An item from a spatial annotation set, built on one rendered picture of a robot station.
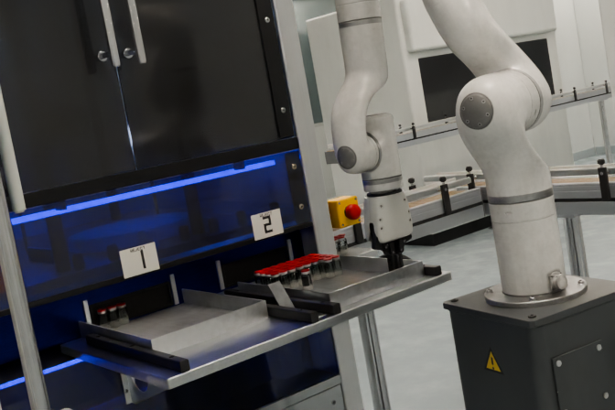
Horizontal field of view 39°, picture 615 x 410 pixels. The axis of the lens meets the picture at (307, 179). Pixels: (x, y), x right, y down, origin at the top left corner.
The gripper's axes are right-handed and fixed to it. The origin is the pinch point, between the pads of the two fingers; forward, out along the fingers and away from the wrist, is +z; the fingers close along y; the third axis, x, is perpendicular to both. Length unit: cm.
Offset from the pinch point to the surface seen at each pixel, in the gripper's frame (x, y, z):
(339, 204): -34.5, -15.1, -9.2
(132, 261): -35, 43, -9
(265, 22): -36, -3, -57
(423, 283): 5.0, -2.3, 4.7
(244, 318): -9.0, 33.4, 3.2
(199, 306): -35.4, 28.7, 4.8
